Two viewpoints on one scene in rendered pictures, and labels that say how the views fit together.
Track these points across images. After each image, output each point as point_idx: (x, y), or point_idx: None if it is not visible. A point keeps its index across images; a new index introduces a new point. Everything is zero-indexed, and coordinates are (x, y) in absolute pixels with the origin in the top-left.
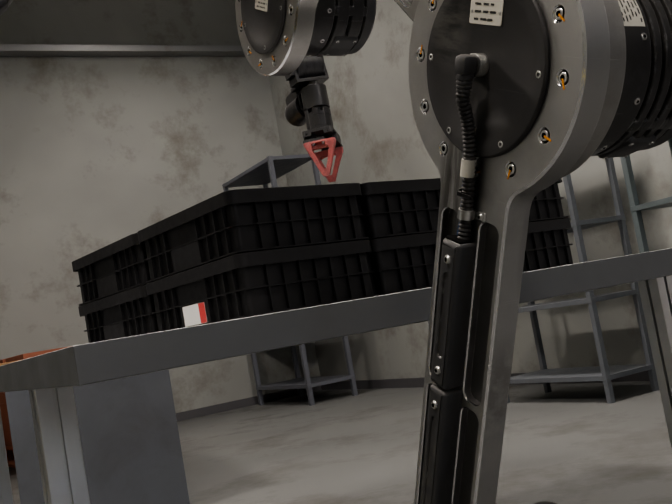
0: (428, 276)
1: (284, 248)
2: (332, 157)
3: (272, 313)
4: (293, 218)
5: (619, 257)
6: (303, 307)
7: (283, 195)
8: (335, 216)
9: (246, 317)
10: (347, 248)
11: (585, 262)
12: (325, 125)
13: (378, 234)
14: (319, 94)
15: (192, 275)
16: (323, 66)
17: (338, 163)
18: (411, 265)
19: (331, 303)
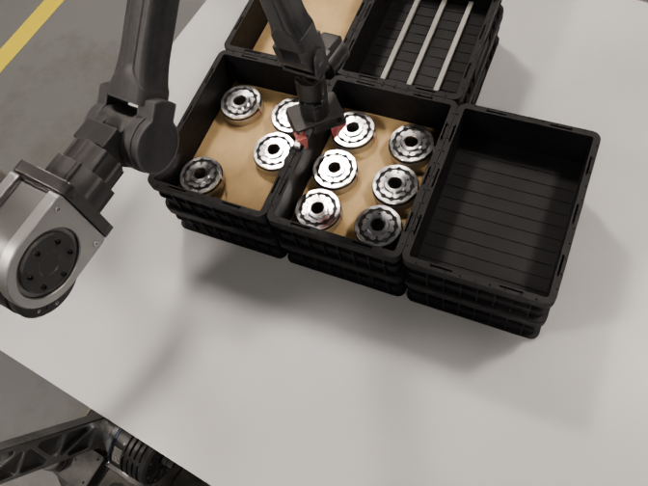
0: (331, 271)
1: (197, 217)
2: (304, 145)
3: (14, 359)
4: (205, 206)
5: (195, 474)
6: (217, 238)
7: (189, 199)
8: (238, 220)
9: (6, 353)
10: (250, 235)
11: (170, 459)
12: (306, 118)
13: (284, 238)
14: (301, 94)
15: None
16: (309, 71)
17: (336, 132)
18: (313, 261)
19: (38, 373)
